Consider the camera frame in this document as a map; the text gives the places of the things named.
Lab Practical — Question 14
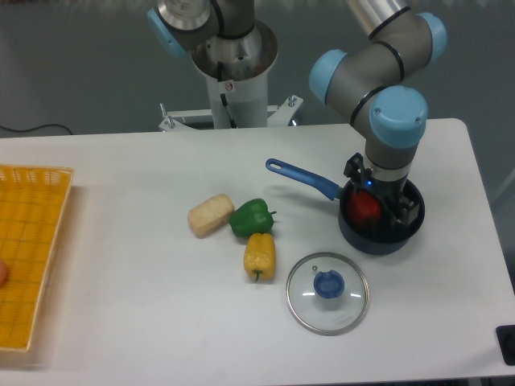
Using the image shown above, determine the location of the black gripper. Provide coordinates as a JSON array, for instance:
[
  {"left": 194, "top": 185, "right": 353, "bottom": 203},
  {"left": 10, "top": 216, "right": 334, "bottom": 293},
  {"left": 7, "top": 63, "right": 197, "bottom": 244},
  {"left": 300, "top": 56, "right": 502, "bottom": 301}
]
[{"left": 344, "top": 153, "right": 421, "bottom": 227}]

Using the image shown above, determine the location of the red bell pepper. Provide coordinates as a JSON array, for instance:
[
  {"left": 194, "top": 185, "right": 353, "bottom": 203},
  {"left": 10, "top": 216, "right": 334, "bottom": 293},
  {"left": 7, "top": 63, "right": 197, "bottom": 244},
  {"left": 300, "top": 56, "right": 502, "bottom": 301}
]
[{"left": 347, "top": 191, "right": 381, "bottom": 228}]

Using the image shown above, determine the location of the glass pot lid blue knob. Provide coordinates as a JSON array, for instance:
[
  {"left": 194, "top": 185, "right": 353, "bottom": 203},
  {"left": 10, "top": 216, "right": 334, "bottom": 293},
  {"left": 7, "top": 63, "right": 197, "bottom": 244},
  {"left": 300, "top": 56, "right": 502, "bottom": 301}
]
[{"left": 286, "top": 252, "right": 370, "bottom": 336}]

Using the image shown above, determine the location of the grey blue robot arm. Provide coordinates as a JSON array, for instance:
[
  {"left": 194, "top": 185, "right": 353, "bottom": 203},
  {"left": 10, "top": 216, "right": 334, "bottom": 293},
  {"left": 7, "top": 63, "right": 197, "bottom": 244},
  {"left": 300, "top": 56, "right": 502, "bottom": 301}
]
[{"left": 147, "top": 1, "right": 447, "bottom": 225}]

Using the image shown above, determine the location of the dark blue saucepan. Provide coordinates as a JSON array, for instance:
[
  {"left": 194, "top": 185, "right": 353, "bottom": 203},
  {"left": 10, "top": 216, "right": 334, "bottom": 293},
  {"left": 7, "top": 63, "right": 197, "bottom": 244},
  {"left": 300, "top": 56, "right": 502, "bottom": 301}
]
[{"left": 266, "top": 158, "right": 425, "bottom": 255}]

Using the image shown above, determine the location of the green bell pepper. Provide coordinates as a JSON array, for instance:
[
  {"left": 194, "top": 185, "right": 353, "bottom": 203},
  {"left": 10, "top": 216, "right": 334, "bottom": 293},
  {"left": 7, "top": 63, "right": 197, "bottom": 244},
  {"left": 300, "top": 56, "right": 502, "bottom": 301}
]
[{"left": 229, "top": 198, "right": 275, "bottom": 237}]

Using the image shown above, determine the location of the yellow bell pepper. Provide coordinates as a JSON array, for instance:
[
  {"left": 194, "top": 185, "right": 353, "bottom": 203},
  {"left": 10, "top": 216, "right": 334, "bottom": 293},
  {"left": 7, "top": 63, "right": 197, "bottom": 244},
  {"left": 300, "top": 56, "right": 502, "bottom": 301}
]
[{"left": 244, "top": 233, "right": 276, "bottom": 282}]

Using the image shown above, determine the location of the beige bread loaf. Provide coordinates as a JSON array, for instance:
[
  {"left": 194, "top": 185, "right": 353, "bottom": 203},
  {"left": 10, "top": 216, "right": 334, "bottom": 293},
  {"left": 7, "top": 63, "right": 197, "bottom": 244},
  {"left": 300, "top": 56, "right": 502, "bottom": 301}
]
[{"left": 187, "top": 194, "right": 235, "bottom": 238}]

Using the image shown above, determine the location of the black device at table edge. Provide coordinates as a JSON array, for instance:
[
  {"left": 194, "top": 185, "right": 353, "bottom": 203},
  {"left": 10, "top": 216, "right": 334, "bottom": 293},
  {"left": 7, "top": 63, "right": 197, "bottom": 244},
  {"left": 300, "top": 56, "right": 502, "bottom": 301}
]
[{"left": 496, "top": 325, "right": 515, "bottom": 366}]

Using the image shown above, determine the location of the yellow woven basket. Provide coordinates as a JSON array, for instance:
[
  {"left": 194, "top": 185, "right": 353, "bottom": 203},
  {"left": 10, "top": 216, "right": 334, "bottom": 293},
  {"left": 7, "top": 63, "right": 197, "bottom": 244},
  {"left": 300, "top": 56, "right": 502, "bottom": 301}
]
[{"left": 1, "top": 164, "right": 74, "bottom": 352}]

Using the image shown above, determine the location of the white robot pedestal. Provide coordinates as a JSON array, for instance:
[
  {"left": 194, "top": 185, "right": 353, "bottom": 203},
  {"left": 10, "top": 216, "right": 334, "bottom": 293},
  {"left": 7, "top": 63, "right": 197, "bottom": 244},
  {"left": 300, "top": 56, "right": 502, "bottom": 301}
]
[{"left": 159, "top": 21, "right": 303, "bottom": 132}]

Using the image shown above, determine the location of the black floor cable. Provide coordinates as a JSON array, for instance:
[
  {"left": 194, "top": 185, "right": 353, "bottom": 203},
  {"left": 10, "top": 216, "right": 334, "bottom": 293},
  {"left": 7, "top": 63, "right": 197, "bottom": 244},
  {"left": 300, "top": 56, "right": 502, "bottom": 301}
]
[{"left": 0, "top": 123, "right": 74, "bottom": 135}]

